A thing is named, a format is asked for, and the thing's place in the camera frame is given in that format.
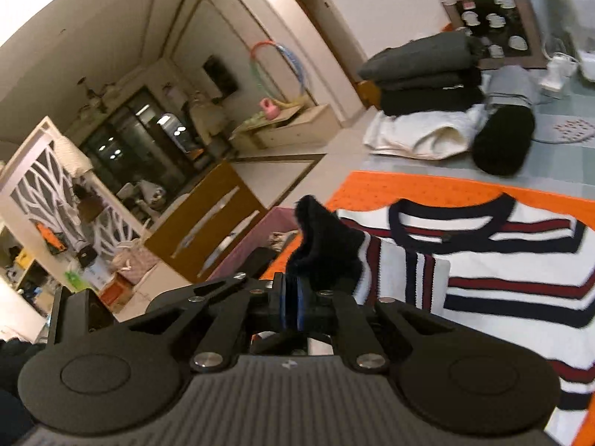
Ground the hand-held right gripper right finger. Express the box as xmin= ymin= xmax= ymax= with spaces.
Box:
xmin=297 ymin=282 xmax=456 ymax=373

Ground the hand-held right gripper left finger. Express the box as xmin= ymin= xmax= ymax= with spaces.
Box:
xmin=125 ymin=272 xmax=299 ymax=373

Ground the striped knit sweater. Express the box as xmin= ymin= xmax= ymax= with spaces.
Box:
xmin=284 ymin=194 xmax=595 ymax=446

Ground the beige garment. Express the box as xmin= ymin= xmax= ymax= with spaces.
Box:
xmin=268 ymin=231 xmax=300 ymax=254

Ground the pink fabric basket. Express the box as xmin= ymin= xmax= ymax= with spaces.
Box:
xmin=207 ymin=207 xmax=303 ymax=285

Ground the dark brown slatted chair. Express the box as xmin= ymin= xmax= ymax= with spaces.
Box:
xmin=144 ymin=162 xmax=271 ymax=285

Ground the white lattice screen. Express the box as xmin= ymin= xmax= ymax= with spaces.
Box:
xmin=0 ymin=116 xmax=147 ymax=289

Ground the orange patterned mat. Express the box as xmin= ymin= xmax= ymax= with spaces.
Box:
xmin=260 ymin=170 xmax=595 ymax=446

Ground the beige low cabinet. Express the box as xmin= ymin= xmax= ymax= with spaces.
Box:
xmin=230 ymin=103 xmax=342 ymax=152

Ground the white quilted jacket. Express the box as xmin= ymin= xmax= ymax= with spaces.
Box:
xmin=363 ymin=103 xmax=490 ymax=161

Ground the wooden chair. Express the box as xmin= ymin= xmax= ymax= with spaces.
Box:
xmin=356 ymin=79 xmax=385 ymax=110

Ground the black folded garment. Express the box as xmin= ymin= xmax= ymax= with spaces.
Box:
xmin=379 ymin=73 xmax=485 ymax=117

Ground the colourful hula hoop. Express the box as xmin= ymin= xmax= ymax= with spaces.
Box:
xmin=248 ymin=41 xmax=311 ymax=105

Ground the black rolled garment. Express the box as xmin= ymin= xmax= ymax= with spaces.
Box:
xmin=472 ymin=104 xmax=536 ymax=177

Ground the dark grey folded garment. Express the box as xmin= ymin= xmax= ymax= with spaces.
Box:
xmin=357 ymin=32 xmax=485 ymax=85

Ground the green tiled tablecloth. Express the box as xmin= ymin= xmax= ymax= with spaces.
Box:
xmin=360 ymin=56 xmax=595 ymax=187

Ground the grey rolled garment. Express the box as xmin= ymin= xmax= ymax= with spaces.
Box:
xmin=483 ymin=65 xmax=541 ymax=113

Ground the grey perforated pad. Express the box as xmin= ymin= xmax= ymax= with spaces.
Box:
xmin=540 ymin=118 xmax=595 ymax=146

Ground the pink water dispenser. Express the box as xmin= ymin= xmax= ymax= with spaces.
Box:
xmin=428 ymin=0 xmax=550 ymax=71

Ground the plastic-covered appliance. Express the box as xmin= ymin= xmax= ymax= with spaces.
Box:
xmin=538 ymin=0 xmax=595 ymax=56

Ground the dark wall picture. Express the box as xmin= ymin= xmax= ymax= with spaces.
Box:
xmin=202 ymin=55 xmax=239 ymax=99

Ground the wooden door frame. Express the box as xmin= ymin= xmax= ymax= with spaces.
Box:
xmin=272 ymin=0 xmax=369 ymax=59

